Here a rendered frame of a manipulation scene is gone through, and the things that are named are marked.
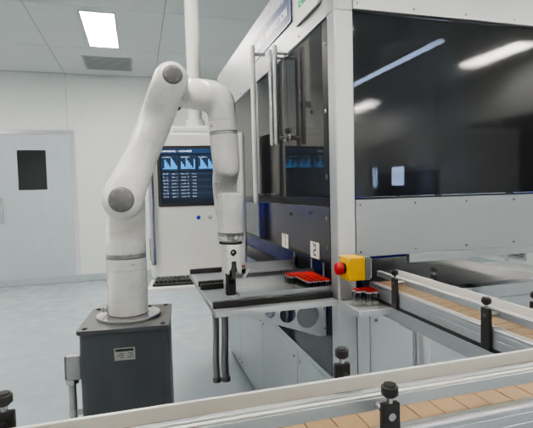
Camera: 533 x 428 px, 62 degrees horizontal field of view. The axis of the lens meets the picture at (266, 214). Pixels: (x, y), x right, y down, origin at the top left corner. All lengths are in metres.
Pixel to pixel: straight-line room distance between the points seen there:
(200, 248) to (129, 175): 1.07
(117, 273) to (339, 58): 0.95
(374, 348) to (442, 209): 0.53
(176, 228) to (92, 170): 4.64
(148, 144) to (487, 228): 1.20
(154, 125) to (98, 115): 5.58
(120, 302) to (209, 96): 0.68
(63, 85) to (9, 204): 1.80
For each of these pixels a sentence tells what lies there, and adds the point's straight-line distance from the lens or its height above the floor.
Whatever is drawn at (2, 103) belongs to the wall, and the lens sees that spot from 7.19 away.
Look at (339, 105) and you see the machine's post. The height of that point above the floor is 1.50.
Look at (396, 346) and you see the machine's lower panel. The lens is 1.63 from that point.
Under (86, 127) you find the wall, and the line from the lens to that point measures 6.96.
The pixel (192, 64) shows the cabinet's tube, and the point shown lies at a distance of 2.48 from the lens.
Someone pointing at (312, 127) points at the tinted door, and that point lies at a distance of 1.66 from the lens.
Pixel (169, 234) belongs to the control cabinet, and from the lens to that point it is 2.35.
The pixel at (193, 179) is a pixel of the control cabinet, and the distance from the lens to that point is 2.33.
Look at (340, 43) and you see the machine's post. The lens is 1.52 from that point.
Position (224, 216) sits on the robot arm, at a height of 1.16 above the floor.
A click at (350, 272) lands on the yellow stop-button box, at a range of 1.38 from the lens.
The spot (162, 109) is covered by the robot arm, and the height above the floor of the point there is 1.49.
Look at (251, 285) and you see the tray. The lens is 1.71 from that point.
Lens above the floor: 1.24
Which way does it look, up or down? 3 degrees down
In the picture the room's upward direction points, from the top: 1 degrees counter-clockwise
